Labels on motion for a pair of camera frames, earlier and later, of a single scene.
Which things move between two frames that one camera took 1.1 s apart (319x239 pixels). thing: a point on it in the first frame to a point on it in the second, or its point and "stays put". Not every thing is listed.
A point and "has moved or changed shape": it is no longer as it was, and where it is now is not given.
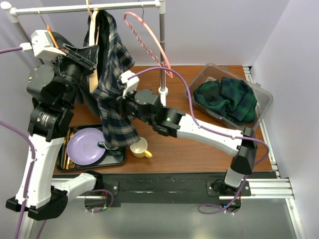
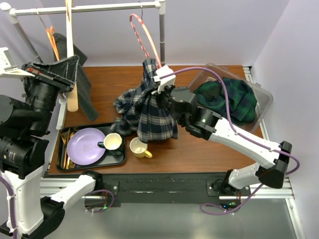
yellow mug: x=139 y=150 stays put
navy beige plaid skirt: x=115 y=59 has moved or changed shape
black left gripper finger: x=86 y=57 to x=65 y=70
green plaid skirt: x=234 y=99 stays put
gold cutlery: x=67 y=164 stays put
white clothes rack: x=12 y=14 stays put
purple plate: x=82 y=147 stays put
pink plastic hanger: x=134 y=32 to x=141 y=45
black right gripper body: x=128 y=105 to x=163 y=98
